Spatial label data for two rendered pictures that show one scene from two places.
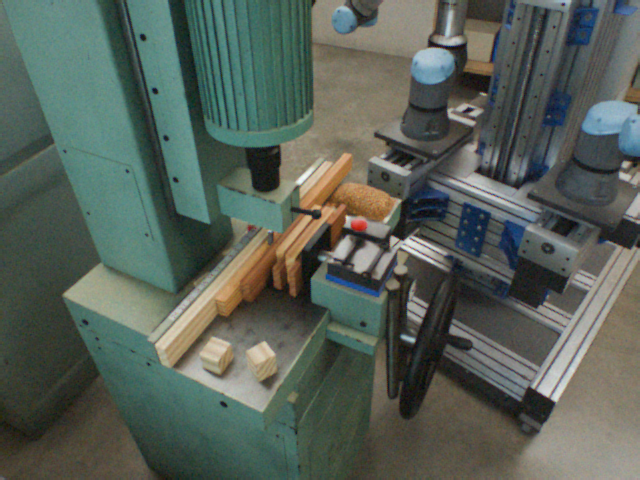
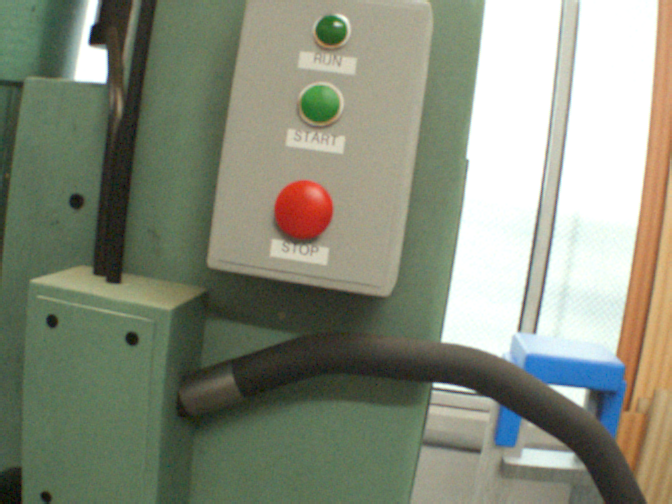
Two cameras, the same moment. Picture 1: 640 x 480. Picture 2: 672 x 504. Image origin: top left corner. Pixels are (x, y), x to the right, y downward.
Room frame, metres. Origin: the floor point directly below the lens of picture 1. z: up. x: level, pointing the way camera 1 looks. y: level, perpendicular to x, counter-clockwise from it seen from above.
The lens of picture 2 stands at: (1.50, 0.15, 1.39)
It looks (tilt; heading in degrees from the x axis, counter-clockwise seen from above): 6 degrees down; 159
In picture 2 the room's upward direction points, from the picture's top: 8 degrees clockwise
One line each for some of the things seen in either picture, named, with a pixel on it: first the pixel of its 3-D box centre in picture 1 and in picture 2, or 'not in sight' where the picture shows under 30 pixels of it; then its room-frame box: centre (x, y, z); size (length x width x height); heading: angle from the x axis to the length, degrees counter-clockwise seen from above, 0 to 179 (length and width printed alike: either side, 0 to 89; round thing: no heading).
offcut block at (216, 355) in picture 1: (216, 355); not in sight; (0.50, 0.17, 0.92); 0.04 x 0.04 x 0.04; 65
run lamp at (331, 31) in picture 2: not in sight; (331, 30); (1.06, 0.30, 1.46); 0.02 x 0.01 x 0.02; 62
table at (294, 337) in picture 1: (319, 285); not in sight; (0.70, 0.00, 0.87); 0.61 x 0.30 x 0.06; 152
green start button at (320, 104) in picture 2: not in sight; (320, 103); (1.06, 0.30, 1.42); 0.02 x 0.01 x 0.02; 62
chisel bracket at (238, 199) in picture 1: (259, 201); not in sight; (0.77, 0.11, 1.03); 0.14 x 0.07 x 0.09; 62
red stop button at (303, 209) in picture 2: not in sight; (303, 209); (1.07, 0.30, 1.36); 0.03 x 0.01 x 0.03; 62
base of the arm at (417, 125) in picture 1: (426, 114); not in sight; (1.42, -0.33, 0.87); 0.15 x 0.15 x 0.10
